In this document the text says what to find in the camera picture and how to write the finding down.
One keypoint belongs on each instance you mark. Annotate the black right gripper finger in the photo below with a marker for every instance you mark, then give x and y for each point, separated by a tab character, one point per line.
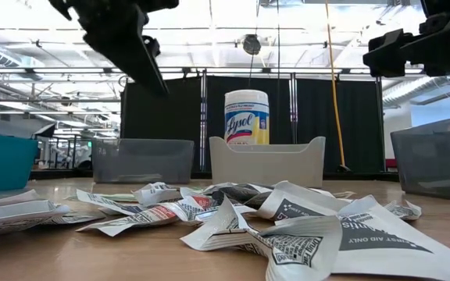
436	47
389	41

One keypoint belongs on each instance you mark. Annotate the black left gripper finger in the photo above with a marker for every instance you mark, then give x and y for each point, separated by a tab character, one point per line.
131	54
152	45

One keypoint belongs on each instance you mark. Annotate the white first aid packet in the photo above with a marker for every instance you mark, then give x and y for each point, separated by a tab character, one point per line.
72	219
104	203
344	194
156	193
18	216
402	210

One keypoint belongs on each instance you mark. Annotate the black curtain backdrop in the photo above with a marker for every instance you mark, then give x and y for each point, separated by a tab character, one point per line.
178	125

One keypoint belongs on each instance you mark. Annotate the silver backdrop pole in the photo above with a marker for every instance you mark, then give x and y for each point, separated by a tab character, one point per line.
293	109
202	117

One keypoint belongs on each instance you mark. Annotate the dark grey plastic bin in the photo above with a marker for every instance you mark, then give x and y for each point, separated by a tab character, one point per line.
143	160
436	160

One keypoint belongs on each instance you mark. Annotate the black angled monitor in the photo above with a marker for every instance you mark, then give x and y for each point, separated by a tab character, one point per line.
45	130

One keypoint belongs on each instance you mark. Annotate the background robot station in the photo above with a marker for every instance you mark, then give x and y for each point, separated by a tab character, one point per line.
72	156

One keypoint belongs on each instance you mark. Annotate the Lysol wipes canister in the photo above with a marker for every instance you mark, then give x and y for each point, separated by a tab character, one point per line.
246	117

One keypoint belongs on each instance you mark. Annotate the red floor object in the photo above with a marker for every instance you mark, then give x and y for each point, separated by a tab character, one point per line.
391	163

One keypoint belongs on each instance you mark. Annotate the light grey plastic bin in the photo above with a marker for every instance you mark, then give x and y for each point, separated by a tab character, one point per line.
268	164

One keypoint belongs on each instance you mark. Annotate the teal plastic bin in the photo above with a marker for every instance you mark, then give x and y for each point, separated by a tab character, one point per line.
4	162

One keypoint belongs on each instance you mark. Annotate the white packet black triangle print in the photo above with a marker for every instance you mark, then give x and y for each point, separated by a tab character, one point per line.
295	207
385	238

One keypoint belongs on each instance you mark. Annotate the white drug facts packet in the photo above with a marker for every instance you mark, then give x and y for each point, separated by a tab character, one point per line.
287	250

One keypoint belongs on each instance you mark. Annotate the black aluminium table frame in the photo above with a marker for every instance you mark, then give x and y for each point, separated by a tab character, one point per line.
61	174

